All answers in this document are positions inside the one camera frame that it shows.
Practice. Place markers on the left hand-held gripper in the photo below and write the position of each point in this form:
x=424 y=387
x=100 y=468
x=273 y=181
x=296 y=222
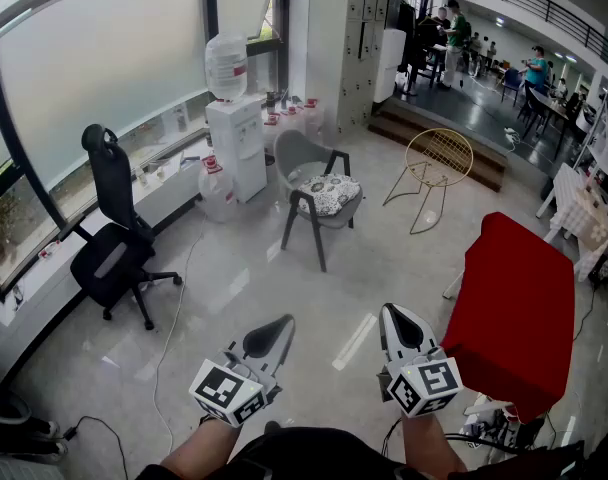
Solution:
x=219 y=388

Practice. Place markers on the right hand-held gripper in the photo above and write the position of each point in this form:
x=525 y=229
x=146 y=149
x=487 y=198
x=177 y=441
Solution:
x=426 y=383

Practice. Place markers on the black white patterned pillow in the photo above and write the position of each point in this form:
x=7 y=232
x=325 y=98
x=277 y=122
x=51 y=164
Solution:
x=329 y=193

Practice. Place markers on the grey armchair with cushion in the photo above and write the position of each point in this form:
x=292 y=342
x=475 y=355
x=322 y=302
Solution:
x=296 y=153

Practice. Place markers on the person's left forearm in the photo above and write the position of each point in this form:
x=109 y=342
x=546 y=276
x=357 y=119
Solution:
x=204 y=448

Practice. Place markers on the person's right forearm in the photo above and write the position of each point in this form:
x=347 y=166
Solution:
x=429 y=443

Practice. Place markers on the black office chair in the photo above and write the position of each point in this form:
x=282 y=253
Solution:
x=116 y=188

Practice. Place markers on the blue chair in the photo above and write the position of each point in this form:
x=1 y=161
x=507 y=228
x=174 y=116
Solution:
x=510 y=80

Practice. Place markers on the red cloth covered table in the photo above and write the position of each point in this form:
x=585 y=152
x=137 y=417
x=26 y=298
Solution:
x=514 y=308

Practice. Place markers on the person's black shirt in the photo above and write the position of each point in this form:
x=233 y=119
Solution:
x=309 y=455

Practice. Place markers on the large clear water bottle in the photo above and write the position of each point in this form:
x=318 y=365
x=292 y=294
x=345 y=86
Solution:
x=216 y=193
x=293 y=120
x=226 y=65
x=272 y=130
x=314 y=118

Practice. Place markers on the wooden step platform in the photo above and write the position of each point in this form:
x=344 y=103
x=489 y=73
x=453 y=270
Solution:
x=484 y=160

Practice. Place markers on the white water dispenser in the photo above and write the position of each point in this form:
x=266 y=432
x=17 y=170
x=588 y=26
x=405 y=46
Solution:
x=236 y=143

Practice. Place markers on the table with checked cloth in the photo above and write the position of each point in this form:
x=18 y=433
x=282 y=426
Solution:
x=581 y=203

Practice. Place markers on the white power strip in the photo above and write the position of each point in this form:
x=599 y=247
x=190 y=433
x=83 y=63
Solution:
x=512 y=135

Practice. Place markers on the black thermos flask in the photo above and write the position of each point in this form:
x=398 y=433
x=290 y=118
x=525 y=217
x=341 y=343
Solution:
x=270 y=100

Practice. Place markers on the black dining table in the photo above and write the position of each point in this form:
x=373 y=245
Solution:
x=554 y=110

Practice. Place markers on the white fridge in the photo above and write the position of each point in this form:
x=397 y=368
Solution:
x=390 y=63

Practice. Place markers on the white locker cabinet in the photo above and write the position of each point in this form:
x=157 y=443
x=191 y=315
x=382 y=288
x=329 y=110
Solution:
x=329 y=43

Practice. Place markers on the coat rack with dark coats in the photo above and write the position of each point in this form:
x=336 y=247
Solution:
x=408 y=28

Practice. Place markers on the black metal railing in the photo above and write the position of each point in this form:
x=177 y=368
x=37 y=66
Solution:
x=544 y=5

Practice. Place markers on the black window frame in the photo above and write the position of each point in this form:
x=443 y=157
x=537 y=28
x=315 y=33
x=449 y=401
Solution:
x=21 y=153

